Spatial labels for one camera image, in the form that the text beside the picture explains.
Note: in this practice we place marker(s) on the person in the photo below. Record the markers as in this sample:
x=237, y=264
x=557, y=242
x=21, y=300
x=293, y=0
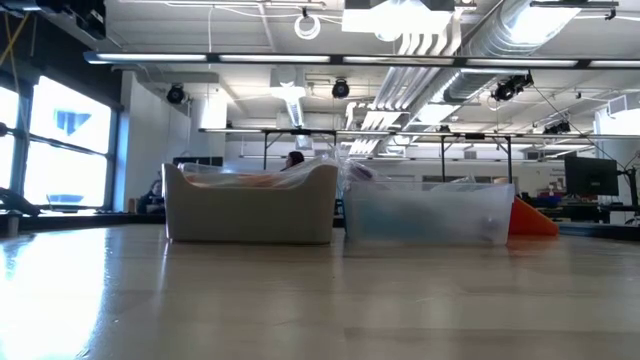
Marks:
x=152, y=197
x=295, y=160

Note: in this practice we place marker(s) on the large window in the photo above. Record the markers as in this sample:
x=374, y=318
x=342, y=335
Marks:
x=70, y=150

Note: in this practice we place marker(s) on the grey translucent plastic bin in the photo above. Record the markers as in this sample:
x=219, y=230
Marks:
x=250, y=215

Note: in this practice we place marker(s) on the clear plastic bin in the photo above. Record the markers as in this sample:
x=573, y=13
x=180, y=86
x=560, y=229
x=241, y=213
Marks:
x=430, y=215

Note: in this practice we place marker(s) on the black ceiling spotlight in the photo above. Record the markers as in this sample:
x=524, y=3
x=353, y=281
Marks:
x=175, y=94
x=340, y=89

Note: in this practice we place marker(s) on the teal plastic bin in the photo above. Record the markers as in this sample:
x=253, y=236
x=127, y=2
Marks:
x=342, y=210

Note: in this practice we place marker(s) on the silver ventilation duct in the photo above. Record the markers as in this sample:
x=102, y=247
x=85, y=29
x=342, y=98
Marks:
x=492, y=37

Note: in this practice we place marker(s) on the black workstation frame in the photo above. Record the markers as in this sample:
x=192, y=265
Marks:
x=442, y=160

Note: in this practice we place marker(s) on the orange bin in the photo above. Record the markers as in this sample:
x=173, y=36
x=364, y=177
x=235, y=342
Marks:
x=530, y=222

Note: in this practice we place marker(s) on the black ceiling camera cluster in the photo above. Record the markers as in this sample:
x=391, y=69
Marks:
x=510, y=87

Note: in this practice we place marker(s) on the small brown crate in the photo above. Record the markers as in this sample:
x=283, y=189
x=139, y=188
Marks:
x=132, y=205

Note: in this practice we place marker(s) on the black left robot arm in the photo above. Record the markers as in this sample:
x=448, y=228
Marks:
x=75, y=15

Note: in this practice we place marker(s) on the long linear ceiling light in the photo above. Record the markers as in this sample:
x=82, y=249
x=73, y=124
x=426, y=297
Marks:
x=275, y=58

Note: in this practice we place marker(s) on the black computer monitor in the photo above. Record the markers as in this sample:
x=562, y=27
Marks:
x=590, y=175

